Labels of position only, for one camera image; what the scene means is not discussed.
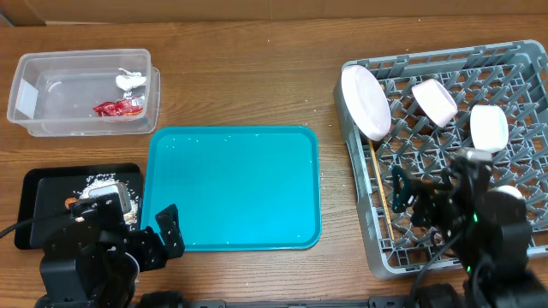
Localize wooden chopstick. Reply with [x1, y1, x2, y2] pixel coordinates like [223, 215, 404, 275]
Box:
[367, 138, 389, 216]
[385, 210, 395, 240]

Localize orange carrot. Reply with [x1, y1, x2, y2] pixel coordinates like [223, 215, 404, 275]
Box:
[64, 198, 79, 210]

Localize white paper cup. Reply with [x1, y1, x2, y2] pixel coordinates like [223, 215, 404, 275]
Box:
[492, 185, 524, 199]

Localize white plate with food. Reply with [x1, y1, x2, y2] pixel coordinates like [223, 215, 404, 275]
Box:
[341, 65, 391, 141]

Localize pale green bowl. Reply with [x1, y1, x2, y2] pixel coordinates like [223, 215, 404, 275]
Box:
[470, 105, 509, 153]

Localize red snack wrapper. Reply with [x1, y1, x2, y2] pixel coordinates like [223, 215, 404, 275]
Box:
[93, 98, 143, 116]

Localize white tissue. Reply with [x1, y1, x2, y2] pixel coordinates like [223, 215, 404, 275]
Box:
[115, 68, 147, 98]

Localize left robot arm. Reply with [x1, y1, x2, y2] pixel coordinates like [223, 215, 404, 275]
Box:
[36, 193, 185, 307]

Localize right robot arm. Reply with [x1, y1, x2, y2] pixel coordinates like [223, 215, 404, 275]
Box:
[392, 156, 547, 308]

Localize grey dishwasher rack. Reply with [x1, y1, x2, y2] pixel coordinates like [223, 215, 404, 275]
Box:
[333, 40, 547, 279]

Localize rice pile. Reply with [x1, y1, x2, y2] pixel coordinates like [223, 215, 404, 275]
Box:
[72, 173, 142, 228]

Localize black plastic tray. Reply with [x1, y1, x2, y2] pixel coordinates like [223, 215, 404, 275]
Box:
[15, 163, 143, 250]

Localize teal serving tray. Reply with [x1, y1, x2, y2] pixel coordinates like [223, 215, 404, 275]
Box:
[140, 126, 322, 252]

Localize clear plastic bin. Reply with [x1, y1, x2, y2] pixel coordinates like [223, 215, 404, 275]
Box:
[7, 49, 160, 137]

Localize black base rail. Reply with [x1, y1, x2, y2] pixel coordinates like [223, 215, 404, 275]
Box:
[129, 291, 406, 308]

